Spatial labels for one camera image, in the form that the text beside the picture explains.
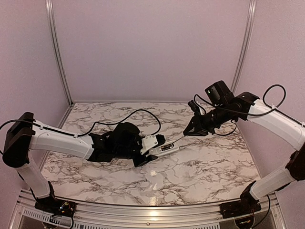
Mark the right aluminium frame post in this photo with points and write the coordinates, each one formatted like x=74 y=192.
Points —
x=245 y=44

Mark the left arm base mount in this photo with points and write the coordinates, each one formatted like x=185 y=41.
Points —
x=58 y=207

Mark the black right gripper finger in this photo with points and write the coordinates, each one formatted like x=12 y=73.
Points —
x=194 y=124
x=197 y=133

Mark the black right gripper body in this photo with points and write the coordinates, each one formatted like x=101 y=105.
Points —
x=220 y=117

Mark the front aluminium rail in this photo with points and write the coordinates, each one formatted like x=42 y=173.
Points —
x=89 y=215

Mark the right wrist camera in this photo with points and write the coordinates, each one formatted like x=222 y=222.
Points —
x=196 y=108

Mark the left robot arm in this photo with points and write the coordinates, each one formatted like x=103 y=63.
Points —
x=26 y=133

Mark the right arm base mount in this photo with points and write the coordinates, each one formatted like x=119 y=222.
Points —
x=237 y=208

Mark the white remote control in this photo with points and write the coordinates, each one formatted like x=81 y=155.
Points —
x=157 y=151

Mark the left aluminium frame post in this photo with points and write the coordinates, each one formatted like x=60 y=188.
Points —
x=57 y=53

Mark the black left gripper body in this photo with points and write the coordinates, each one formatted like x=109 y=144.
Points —
x=123 y=152

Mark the aluminium frame post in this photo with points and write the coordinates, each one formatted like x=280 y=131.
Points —
x=245 y=44
x=57 y=53

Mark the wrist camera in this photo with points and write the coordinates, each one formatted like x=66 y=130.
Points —
x=196 y=108
x=151 y=141

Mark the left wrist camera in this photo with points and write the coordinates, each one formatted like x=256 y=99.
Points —
x=151 y=141

